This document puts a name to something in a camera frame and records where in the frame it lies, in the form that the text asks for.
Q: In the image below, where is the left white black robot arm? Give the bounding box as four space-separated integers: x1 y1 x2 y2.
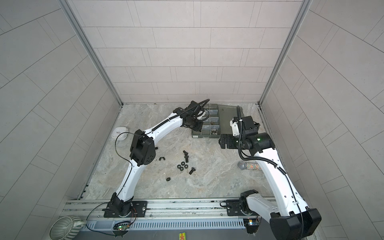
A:
102 99 210 218

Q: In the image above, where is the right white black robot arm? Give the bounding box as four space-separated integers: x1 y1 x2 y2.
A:
219 107 322 240

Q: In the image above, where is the green compartment organizer box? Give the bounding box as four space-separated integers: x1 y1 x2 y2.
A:
192 104 237 139

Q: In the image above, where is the sprinkle-filled clear bottle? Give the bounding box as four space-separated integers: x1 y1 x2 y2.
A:
238 161 262 171

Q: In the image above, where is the black nut cluster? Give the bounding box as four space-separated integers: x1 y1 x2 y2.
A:
177 162 189 171

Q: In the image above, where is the black bolt lower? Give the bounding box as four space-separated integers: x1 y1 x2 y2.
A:
189 167 196 175

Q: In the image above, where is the white round container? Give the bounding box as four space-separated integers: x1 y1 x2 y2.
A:
111 127 128 141

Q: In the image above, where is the right controller board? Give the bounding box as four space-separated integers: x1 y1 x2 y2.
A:
243 218 261 235

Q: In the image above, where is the controller board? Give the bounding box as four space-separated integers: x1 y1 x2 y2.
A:
113 221 131 237
243 218 261 235

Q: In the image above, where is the left controller board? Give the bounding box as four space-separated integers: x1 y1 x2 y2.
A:
113 221 131 237

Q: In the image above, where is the aluminium mounting rail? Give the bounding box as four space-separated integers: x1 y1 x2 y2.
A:
59 196 311 218

